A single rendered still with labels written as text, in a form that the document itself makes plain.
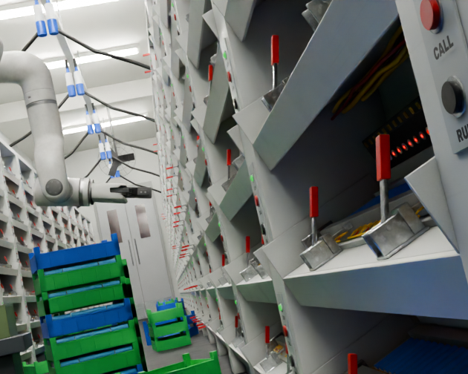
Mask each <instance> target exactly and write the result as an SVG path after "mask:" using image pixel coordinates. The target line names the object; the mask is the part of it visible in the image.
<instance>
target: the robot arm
mask: <svg viewBox="0 0 468 374"><path fill-rule="evenodd" d="M2 83H8V84H17V85H20V86H21V88H22V91H23V95H24V99H25V105H26V109H27V115H28V119H29V123H30V129H31V132H32V136H33V141H34V160H35V165H36V172H37V175H38V177H37V178H36V180H35V183H34V187H33V198H34V202H35V204H36V205H37V206H90V204H91V205H93V204H94V202H98V203H127V202H128V200H127V199H126V198H141V199H151V198H152V188H151V187H127V186H126V184H123V183H94V180H91V179H90V178H70V177H67V172H66V167H65V158H64V144H65V139H64V134H63V130H62V123H61V119H60V115H59V109H58V105H57V101H56V95H55V91H54V87H53V81H52V78H51V72H50V70H49V68H48V66H47V65H46V64H45V62H44V61H42V60H41V59H40V58H39V57H37V56H34V55H33V54H31V53H27V52H24V51H19V50H12V51H5V52H4V45H3V41H2V40H1V38H0V84H2Z"/></svg>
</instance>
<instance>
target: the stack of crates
mask: <svg viewBox="0 0 468 374"><path fill-rule="evenodd" d="M122 262H123V269H124V273H125V278H126V285H127V289H128V293H129V300H130V304H131V311H132V315H133V320H134V327H135V331H136V335H137V342H138V346H139V351H140V357H141V361H142V366H143V371H146V372H148V369H147V365H146V358H145V354H144V350H143V343H142V338H141V334H140V328H139V323H138V319H137V312H136V308H135V304H134V298H133V297H134V296H133V292H132V288H131V281H130V277H129V270H128V266H127V262H126V259H122ZM108 282H109V281H106V282H102V283H108ZM97 284H101V283H96V284H91V285H87V286H93V285H97ZM82 287H86V286H81V287H77V288H73V289H78V288H82ZM67 290H71V289H66V290H62V291H58V292H63V291H67ZM52 293H56V292H52ZM52 293H49V294H52ZM64 314H65V312H60V313H59V314H58V313H56V314H53V316H58V315H64Z"/></svg>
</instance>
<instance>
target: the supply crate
mask: <svg viewBox="0 0 468 374"><path fill-rule="evenodd" d="M101 242H102V243H95V244H91V245H86V246H78V247H74V248H69V249H62V250H57V251H53V252H45V253H41V254H40V249H39V246H38V247H34V248H33V253H29V254H28V256H29V261H30V269H31V273H32V275H33V274H37V270H39V269H43V270H44V272H47V271H52V270H56V269H63V268H68V267H72V266H79V265H83V264H87V263H95V262H99V261H103V260H110V259H112V258H114V256H115V255H121V254H120V247H119V243H118V239H117V233H114V234H111V241H107V240H102V241H101Z"/></svg>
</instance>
